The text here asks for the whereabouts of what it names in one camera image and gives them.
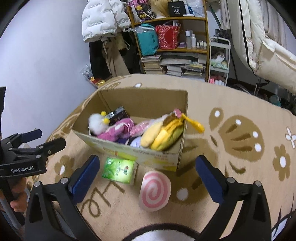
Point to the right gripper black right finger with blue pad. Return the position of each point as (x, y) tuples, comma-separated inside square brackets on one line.
[(253, 221)]

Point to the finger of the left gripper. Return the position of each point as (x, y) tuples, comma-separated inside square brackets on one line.
[(47, 149), (17, 139)]

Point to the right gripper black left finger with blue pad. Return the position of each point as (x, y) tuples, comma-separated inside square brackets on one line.
[(52, 212)]

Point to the white fluffy plush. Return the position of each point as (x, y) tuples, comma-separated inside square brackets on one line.
[(98, 123)]

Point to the pink slipper plush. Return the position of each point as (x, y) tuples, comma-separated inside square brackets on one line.
[(121, 129)]

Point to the black card booklet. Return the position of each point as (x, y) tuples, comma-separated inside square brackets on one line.
[(116, 115)]

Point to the pink swirl round plush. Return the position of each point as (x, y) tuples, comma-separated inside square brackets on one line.
[(155, 191)]

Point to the yellow dog plush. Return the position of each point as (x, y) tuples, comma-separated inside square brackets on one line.
[(161, 135)]

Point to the purple hat doll plush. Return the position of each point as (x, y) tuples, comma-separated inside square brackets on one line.
[(133, 142)]

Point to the person's left hand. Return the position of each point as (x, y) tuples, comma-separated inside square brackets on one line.
[(18, 190)]

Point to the beige brown patterned blanket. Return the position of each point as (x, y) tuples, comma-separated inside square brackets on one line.
[(245, 137)]

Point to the green tissue pack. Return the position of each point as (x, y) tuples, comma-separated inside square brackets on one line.
[(120, 170)]

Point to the beige trench coat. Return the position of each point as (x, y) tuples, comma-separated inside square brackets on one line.
[(115, 62)]

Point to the stack of books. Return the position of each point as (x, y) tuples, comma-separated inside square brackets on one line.
[(151, 64)]

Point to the white puffer jacket hanging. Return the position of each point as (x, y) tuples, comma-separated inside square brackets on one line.
[(103, 19)]

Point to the teal bag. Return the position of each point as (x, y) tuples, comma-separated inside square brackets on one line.
[(148, 40)]

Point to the cream long down coat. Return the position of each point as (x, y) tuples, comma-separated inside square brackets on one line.
[(263, 56)]

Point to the red patterned bag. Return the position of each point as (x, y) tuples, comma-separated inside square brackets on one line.
[(168, 36)]

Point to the wooden shelf unit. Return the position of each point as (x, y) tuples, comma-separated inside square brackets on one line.
[(191, 58)]

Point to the white small trolley cart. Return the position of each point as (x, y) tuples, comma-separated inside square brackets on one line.
[(219, 63)]

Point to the blonde wig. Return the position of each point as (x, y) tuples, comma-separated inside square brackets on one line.
[(160, 8)]

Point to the black box number 40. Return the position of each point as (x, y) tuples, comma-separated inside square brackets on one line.
[(176, 8)]

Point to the white plastic bag on shelf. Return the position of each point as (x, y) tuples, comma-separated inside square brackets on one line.
[(196, 7)]

